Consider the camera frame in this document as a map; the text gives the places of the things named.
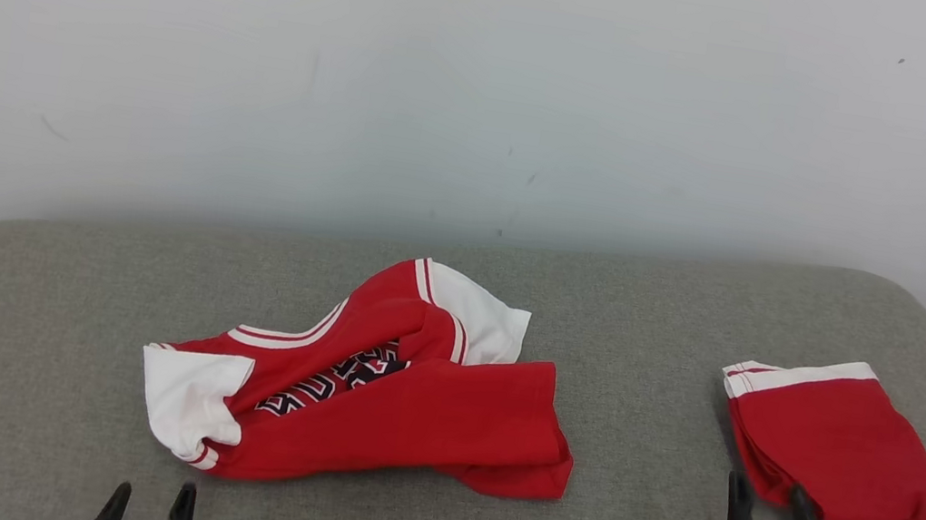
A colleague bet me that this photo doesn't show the red white basketball jersey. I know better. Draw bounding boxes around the red white basketball jersey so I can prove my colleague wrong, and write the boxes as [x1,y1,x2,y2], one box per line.
[125,218,601,520]

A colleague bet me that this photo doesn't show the red white basketball shorts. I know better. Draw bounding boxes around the red white basketball shorts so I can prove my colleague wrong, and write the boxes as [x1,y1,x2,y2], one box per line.
[700,341,926,520]

